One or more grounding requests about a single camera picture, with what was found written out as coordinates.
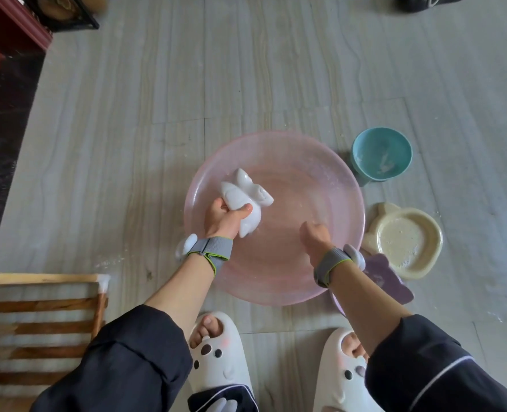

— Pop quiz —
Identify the person's left hand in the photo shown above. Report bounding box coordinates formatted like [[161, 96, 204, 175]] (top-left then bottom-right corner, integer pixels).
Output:
[[205, 197, 253, 240]]

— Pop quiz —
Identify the person's right hand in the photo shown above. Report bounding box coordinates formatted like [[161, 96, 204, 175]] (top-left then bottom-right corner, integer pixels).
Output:
[[300, 221, 336, 268]]

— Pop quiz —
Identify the person's right forearm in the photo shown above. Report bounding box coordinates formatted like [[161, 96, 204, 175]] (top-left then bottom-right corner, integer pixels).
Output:
[[327, 261, 413, 357]]

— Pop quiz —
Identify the person's left forearm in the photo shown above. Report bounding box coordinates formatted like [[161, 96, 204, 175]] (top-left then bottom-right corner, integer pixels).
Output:
[[144, 252, 216, 340]]

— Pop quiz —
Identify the grey wristband with white tracker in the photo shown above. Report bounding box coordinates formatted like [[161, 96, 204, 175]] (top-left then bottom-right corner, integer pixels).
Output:
[[175, 233, 234, 276], [313, 244, 366, 289]]

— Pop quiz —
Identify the pink translucent plastic basin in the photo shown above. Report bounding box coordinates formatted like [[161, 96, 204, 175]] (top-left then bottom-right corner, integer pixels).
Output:
[[183, 130, 366, 307]]

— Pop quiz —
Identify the purple cat-shaped dish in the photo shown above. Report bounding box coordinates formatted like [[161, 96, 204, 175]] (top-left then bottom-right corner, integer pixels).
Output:
[[330, 252, 415, 317]]

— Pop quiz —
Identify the cream cat-shaped dish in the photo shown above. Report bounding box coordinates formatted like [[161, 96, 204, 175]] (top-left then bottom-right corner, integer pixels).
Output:
[[361, 202, 444, 281]]

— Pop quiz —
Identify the teal round bowl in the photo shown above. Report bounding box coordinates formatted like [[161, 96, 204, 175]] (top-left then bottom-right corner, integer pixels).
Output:
[[350, 127, 413, 187]]

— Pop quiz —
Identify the white spotted slipper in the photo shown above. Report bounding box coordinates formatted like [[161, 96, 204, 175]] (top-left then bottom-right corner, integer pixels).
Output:
[[187, 312, 259, 412], [312, 327, 385, 412]]

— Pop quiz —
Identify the black jacket sleeve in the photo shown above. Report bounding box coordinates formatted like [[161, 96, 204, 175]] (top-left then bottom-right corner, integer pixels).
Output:
[[30, 304, 193, 412], [364, 314, 507, 412]]

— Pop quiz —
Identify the wooden slatted rack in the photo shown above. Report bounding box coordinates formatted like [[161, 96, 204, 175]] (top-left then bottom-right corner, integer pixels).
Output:
[[0, 272, 111, 412]]

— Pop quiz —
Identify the black shoe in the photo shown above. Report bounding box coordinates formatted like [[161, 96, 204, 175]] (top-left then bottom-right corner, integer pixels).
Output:
[[396, 0, 470, 13]]

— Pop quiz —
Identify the round wooden object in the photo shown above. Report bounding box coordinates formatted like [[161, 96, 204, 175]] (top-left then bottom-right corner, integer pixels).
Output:
[[37, 0, 109, 20]]

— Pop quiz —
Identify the red wooden furniture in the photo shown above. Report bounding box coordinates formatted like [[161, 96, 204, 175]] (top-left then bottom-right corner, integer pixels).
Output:
[[0, 0, 53, 121]]

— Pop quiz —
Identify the black metal frame stand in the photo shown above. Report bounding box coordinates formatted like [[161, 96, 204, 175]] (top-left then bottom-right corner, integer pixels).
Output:
[[15, 0, 101, 33]]

